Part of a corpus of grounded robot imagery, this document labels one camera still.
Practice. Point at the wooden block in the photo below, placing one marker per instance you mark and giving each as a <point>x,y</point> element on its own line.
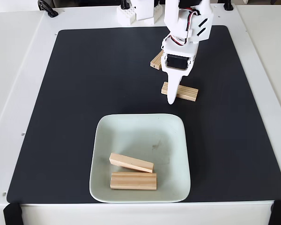
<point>133,181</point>
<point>188,93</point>
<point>131,162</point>
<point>156,61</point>

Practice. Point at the pale green square plate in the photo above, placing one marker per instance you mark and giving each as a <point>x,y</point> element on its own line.
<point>175,164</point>

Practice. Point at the black table clamp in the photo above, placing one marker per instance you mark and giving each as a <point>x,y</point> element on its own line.
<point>48,9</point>
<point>228,5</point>

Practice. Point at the black base clamp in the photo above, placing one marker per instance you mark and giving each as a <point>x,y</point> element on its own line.
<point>124,4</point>

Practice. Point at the black rubber mat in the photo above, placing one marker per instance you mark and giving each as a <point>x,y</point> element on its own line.
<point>61,140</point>

